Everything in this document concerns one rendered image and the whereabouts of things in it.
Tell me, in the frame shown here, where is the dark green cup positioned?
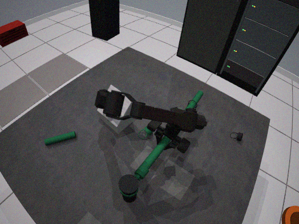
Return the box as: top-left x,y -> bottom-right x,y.
120,165 -> 149,198

